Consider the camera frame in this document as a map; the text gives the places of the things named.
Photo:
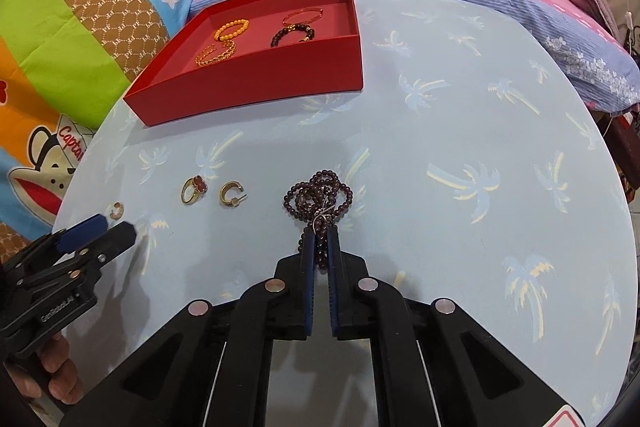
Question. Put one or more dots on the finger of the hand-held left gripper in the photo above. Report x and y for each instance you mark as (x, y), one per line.
(80, 229)
(117, 237)

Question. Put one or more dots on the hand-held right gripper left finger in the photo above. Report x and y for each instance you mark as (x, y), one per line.
(307, 287)

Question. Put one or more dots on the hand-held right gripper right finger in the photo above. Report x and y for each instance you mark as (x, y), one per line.
(334, 287)

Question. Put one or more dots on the gold hoop earring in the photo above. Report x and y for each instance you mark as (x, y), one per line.
(223, 194)

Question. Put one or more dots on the red cardboard box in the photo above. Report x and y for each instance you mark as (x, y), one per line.
(250, 92)

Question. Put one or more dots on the gold bangle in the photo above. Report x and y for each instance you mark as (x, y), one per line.
(320, 13)

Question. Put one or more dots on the person's left hand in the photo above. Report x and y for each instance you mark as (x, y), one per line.
(60, 372)

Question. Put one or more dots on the cartoon monkey printed blanket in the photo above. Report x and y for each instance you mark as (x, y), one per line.
(75, 32)

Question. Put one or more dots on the dark wooden furniture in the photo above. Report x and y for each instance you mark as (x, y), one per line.
(627, 147)

